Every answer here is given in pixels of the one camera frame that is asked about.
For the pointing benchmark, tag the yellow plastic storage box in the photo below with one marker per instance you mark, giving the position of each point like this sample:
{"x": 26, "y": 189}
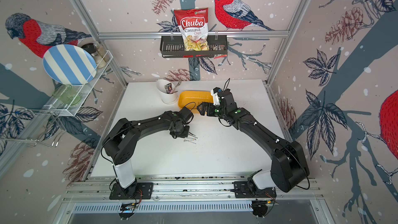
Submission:
{"x": 192, "y": 99}

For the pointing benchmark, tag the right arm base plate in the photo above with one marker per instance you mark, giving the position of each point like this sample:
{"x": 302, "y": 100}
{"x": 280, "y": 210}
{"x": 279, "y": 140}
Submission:
{"x": 248, "y": 189}

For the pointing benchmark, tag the dark lid spice jar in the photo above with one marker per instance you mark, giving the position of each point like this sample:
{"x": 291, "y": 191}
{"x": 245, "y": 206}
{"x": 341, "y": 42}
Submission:
{"x": 91, "y": 49}

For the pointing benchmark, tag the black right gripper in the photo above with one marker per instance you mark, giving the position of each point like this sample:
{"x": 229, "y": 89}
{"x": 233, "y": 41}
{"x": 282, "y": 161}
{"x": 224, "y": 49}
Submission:
{"x": 210, "y": 106}

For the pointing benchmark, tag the green glass cup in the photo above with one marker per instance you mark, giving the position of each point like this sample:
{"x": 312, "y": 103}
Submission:
{"x": 67, "y": 94}

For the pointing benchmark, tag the blue white striped plate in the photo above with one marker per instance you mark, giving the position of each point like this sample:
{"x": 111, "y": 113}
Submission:
{"x": 69, "y": 65}

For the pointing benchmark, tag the light spice jar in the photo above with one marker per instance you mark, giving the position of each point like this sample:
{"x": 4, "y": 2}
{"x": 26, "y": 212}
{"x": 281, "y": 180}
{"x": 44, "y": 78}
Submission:
{"x": 102, "y": 52}

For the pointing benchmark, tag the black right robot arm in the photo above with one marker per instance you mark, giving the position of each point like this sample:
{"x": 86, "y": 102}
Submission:
{"x": 288, "y": 163}

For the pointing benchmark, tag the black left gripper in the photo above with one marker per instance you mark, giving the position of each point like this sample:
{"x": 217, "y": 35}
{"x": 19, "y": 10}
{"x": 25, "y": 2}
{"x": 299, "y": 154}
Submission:
{"x": 185, "y": 135}

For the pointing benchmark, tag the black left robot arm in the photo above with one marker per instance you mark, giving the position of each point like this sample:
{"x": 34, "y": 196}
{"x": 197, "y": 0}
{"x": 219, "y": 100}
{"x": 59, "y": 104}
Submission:
{"x": 122, "y": 140}

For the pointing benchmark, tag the clear wire wall shelf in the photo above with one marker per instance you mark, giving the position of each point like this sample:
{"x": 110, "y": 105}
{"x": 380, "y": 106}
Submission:
{"x": 58, "y": 108}

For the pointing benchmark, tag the black wire wall basket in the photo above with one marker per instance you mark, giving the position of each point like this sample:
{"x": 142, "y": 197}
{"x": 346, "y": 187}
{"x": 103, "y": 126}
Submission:
{"x": 177, "y": 47}

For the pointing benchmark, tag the white utensil holder cup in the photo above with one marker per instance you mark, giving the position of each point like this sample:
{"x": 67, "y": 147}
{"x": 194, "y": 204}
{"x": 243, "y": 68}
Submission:
{"x": 167, "y": 91}

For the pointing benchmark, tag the red cassava chips bag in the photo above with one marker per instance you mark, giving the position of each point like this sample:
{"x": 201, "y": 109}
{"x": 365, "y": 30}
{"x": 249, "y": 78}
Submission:
{"x": 193, "y": 25}

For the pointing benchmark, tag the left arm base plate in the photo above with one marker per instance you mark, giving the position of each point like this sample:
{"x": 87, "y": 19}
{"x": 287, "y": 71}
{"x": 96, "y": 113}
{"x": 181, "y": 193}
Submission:
{"x": 137, "y": 191}

